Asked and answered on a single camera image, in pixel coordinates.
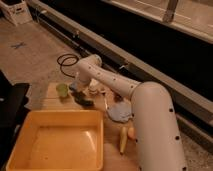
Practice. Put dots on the blue sponge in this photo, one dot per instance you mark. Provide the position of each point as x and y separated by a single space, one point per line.
73 86

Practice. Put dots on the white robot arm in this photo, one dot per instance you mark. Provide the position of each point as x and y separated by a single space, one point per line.
158 140

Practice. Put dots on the brown chocolate bar toy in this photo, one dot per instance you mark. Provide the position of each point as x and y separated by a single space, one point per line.
118 98

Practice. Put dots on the green cucumber toy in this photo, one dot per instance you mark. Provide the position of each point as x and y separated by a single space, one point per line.
80 98

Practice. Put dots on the blue crumpled cloth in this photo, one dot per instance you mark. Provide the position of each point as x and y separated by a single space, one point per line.
120 112

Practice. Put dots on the green plastic cup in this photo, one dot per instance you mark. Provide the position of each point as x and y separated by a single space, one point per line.
62 90

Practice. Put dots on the yellow corn toy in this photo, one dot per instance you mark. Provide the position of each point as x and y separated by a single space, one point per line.
123 140

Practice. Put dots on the orange peach toy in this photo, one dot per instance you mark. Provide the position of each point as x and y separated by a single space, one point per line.
131 133

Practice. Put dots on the wooden board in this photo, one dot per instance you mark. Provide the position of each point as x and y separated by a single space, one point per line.
113 160

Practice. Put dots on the yellow plastic tub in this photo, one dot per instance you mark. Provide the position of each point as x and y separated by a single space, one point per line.
59 140

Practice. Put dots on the black chair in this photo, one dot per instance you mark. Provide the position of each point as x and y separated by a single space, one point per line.
12 112

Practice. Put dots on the white cardboard box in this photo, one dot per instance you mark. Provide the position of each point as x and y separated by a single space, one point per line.
17 13

